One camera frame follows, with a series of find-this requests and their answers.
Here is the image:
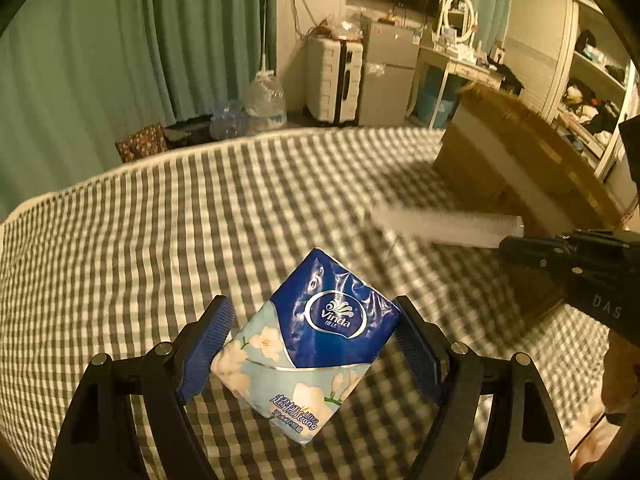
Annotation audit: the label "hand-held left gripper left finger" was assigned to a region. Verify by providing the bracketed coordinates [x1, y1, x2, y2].
[50, 295, 236, 480]

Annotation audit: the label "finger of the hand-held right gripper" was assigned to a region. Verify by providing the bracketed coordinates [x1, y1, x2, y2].
[497, 233, 577, 274]

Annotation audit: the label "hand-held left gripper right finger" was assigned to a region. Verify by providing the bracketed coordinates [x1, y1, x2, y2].
[392, 295, 571, 480]

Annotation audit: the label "translucent white comb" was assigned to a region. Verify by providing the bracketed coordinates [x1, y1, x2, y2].
[369, 204, 526, 251]

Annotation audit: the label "blue floral tissue pack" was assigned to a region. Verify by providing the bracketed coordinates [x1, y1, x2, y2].
[209, 246, 402, 449]

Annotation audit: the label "brown cardboard box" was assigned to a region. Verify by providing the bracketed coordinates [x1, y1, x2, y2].
[431, 81, 624, 322]

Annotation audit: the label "checked bed sheet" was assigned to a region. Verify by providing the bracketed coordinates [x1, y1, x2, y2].
[0, 126, 622, 480]

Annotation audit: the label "blue waste bin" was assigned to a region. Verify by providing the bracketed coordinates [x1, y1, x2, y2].
[419, 66, 459, 129]

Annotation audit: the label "white open wardrobe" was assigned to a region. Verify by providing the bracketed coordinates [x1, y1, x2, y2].
[504, 0, 637, 182]

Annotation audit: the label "white dressing table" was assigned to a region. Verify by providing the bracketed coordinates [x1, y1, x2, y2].
[406, 41, 507, 129]

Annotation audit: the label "floral patterned bag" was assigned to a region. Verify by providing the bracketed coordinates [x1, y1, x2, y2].
[114, 123, 169, 164]

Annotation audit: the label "pile of black shoes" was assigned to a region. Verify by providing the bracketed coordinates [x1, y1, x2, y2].
[164, 114, 214, 149]

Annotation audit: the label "crushed blue plastic bottles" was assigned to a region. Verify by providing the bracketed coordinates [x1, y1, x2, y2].
[209, 99, 249, 142]

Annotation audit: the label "silver mini fridge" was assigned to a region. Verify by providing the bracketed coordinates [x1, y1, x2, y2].
[356, 14, 427, 127]

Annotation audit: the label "white oval vanity mirror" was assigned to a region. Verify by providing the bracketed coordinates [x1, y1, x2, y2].
[436, 0, 479, 44]

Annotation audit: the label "large clear water jug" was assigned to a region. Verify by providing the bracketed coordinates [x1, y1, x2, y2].
[241, 70, 289, 137]

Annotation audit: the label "white suitcase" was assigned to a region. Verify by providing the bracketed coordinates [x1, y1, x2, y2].
[304, 34, 366, 127]

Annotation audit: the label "clear plastic bag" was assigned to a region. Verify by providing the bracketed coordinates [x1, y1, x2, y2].
[324, 6, 364, 42]

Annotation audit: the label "wide green curtain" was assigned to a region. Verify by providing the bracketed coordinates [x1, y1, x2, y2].
[0, 0, 279, 222]

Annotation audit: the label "dark wall cable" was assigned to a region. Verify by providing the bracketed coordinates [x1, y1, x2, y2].
[289, 0, 322, 39]

